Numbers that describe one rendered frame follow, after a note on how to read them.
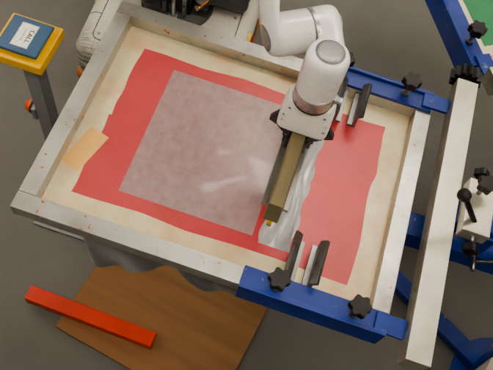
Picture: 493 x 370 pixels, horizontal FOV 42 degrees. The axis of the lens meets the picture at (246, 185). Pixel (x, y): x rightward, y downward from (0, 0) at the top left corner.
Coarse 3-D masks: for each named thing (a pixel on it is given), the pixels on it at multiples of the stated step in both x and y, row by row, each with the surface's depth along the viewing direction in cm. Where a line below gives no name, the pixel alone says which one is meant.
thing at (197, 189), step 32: (128, 128) 142; (96, 160) 138; (128, 160) 139; (160, 160) 140; (192, 160) 141; (224, 160) 142; (96, 192) 134; (128, 192) 135; (160, 192) 136; (192, 192) 137; (224, 192) 138; (256, 192) 139; (320, 192) 141; (192, 224) 134; (224, 224) 135; (256, 224) 136; (320, 224) 137; (352, 224) 138; (352, 256) 135
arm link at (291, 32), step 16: (272, 0) 103; (272, 16) 104; (288, 16) 106; (304, 16) 107; (272, 32) 105; (288, 32) 105; (304, 32) 106; (272, 48) 107; (288, 48) 107; (304, 48) 108
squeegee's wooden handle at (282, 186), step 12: (288, 144) 124; (300, 144) 124; (288, 156) 123; (288, 168) 122; (276, 180) 121; (288, 180) 120; (276, 192) 119; (276, 204) 118; (264, 216) 123; (276, 216) 122
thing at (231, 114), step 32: (160, 64) 151; (128, 96) 146; (160, 96) 147; (192, 96) 148; (224, 96) 149; (256, 96) 150; (160, 128) 143; (192, 128) 144; (224, 128) 145; (256, 128) 146; (352, 128) 150; (384, 128) 151; (256, 160) 143; (320, 160) 145; (352, 160) 146; (352, 192) 142
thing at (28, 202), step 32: (160, 32) 154; (192, 32) 152; (96, 64) 145; (256, 64) 153; (288, 64) 151; (352, 96) 153; (64, 128) 136; (416, 128) 147; (416, 160) 144; (32, 192) 129; (64, 224) 127; (96, 224) 128; (160, 256) 126; (192, 256) 127; (384, 256) 132; (384, 288) 129
